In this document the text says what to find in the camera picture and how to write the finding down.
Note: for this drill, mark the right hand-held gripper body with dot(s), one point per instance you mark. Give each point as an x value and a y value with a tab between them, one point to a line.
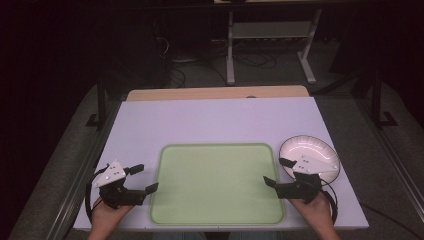
305	186

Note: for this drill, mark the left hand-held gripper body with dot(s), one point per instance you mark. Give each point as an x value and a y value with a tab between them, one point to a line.
116	196

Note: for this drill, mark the white plate with dark rim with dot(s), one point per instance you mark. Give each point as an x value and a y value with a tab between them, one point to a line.
306	146

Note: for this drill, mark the person's left hand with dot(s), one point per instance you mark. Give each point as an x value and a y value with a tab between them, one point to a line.
106	216

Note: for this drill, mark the person's right hand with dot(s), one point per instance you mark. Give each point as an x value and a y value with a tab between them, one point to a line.
316	211

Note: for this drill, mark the light green tray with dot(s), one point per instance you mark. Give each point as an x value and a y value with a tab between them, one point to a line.
216	183

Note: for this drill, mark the black metal stand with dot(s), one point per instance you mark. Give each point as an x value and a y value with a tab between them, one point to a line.
101	100
377	100

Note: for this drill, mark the wooden table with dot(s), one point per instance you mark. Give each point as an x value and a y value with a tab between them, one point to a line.
216	92

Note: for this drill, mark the aluminium rail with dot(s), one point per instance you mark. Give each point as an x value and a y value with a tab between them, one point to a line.
76	186
393	160

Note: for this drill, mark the white metal frame desk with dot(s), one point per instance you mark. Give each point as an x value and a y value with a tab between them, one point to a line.
273	30

